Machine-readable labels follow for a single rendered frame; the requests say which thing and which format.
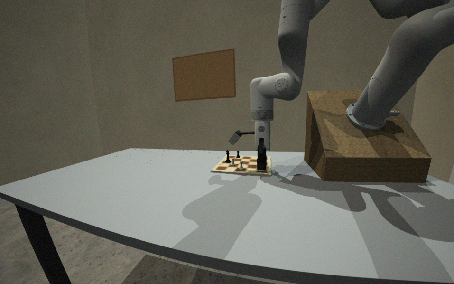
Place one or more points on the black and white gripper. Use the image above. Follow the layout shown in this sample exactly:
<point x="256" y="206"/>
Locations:
<point x="262" y="141"/>

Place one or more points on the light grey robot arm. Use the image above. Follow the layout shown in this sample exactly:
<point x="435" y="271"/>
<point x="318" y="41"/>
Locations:
<point x="428" y="29"/>

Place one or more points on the wooden chessboard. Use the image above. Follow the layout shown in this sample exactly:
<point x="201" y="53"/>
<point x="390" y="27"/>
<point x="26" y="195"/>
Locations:
<point x="249" y="165"/>

